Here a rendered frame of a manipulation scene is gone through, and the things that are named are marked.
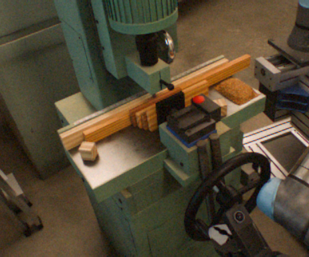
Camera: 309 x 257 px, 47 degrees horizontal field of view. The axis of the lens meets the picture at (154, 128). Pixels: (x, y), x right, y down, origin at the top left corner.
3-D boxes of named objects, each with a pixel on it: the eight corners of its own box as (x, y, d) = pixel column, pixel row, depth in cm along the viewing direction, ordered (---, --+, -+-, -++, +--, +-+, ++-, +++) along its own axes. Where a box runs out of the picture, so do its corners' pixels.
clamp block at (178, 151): (188, 177, 92) (186, 153, 87) (160, 149, 101) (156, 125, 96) (231, 152, 98) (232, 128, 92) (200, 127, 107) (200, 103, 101)
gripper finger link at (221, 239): (207, 251, 84) (231, 268, 76) (198, 231, 83) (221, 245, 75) (217, 244, 86) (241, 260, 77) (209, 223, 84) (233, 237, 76)
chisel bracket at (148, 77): (152, 100, 100) (148, 74, 95) (128, 79, 110) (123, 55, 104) (173, 90, 103) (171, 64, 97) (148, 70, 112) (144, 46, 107)
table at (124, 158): (113, 230, 86) (108, 215, 83) (67, 158, 107) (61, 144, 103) (288, 125, 107) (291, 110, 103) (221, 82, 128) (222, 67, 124)
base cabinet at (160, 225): (155, 316, 150) (129, 219, 104) (96, 222, 189) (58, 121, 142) (235, 258, 166) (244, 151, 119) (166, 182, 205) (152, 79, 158)
